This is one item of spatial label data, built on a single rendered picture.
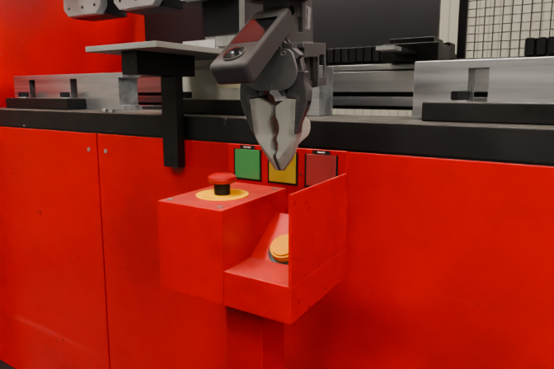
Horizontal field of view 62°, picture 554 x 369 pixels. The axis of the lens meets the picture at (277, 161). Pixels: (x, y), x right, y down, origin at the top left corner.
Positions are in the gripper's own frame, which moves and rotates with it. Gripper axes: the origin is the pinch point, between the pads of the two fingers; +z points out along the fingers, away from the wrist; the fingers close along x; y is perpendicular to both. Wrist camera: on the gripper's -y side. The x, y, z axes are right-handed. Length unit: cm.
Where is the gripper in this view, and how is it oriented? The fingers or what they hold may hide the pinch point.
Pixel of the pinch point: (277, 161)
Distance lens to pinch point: 56.0
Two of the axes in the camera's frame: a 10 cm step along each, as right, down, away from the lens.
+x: -8.6, -0.7, 5.1
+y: 5.1, -2.1, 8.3
